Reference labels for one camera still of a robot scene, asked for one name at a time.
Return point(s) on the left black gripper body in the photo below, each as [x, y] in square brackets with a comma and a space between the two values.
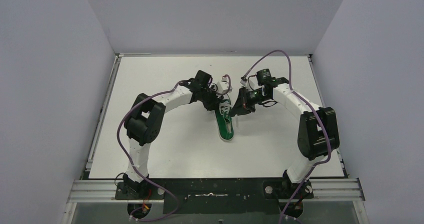
[210, 98]

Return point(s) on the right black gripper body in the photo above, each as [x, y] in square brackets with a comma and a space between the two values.
[245, 100]

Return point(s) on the white shoelace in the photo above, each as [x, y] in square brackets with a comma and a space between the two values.
[223, 115]

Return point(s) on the green canvas sneaker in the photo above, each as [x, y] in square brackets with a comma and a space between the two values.
[224, 135]

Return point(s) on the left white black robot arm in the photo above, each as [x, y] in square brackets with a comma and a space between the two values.
[142, 124]

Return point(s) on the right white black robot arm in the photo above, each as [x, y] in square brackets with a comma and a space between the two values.
[317, 132]

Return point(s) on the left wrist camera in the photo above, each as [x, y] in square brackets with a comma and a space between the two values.
[223, 86]

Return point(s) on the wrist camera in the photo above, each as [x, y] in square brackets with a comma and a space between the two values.
[263, 76]
[223, 86]

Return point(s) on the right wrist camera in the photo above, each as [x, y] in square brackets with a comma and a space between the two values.
[263, 76]

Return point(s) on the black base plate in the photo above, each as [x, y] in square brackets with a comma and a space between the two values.
[217, 195]

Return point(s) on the aluminium front rail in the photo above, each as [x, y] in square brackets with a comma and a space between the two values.
[335, 189]

